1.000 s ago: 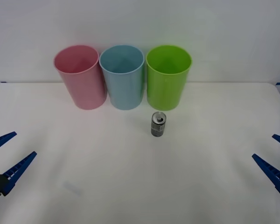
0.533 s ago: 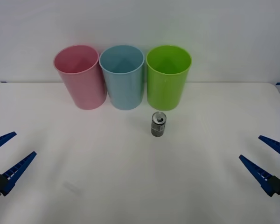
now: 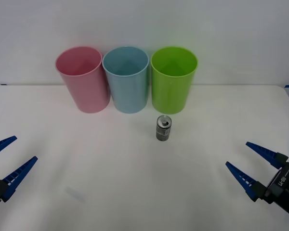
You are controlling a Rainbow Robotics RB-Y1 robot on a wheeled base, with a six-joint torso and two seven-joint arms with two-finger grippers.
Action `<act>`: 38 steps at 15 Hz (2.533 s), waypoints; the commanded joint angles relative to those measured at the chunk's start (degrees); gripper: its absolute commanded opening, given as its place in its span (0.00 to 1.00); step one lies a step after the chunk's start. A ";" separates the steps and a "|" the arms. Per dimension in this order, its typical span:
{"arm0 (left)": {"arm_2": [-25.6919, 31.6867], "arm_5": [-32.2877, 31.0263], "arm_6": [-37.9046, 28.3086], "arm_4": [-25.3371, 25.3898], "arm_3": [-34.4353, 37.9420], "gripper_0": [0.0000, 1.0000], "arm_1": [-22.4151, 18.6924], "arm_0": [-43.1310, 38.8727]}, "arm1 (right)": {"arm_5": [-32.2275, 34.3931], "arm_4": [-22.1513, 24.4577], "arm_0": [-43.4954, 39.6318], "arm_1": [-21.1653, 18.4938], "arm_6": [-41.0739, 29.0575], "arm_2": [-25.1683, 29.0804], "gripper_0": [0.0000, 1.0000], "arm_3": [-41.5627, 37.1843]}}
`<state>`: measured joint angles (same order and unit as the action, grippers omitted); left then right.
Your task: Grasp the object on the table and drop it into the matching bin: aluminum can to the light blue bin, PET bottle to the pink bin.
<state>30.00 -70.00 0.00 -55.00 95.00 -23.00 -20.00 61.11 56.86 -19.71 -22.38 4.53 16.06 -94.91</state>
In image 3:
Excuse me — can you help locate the black and silver drink can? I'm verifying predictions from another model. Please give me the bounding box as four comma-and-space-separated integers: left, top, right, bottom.
155, 115, 172, 141

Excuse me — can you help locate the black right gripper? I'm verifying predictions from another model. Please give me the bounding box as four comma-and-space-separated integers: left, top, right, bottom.
225, 141, 289, 205

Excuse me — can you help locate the pink plastic bin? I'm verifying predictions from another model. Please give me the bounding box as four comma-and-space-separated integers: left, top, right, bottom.
54, 46, 111, 114

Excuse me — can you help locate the green plastic bin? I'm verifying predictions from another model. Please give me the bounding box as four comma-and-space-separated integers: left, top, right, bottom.
150, 46, 198, 115

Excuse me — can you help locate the pale blue plastic bin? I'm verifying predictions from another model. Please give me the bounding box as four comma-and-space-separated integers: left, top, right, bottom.
102, 46, 150, 114

